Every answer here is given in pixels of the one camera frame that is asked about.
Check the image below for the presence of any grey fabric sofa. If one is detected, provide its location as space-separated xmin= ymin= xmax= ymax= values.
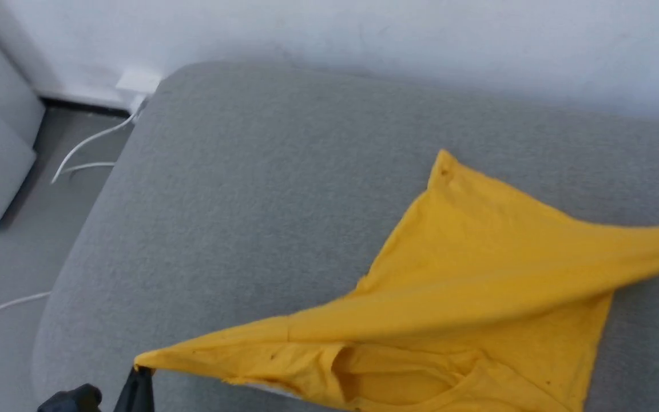
xmin=31 ymin=60 xmax=659 ymax=412

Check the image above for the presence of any white wall socket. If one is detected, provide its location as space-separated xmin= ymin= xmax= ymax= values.
xmin=114 ymin=68 xmax=162 ymax=97

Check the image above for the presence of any long white floor cable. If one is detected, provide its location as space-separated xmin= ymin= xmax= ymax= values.
xmin=51 ymin=96 xmax=148 ymax=185

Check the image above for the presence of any short white floor cable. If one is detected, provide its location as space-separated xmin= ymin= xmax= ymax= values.
xmin=62 ymin=161 xmax=117 ymax=176

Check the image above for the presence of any thin white floor cable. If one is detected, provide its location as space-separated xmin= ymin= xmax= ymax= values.
xmin=0 ymin=291 xmax=52 ymax=320

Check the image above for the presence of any yellow cartoon face shirt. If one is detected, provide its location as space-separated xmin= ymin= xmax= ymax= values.
xmin=133 ymin=149 xmax=659 ymax=412

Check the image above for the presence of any black baseboard strip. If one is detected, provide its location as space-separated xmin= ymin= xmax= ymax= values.
xmin=39 ymin=96 xmax=133 ymax=119

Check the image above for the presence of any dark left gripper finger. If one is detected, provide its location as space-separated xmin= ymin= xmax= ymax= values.
xmin=113 ymin=366 xmax=156 ymax=412

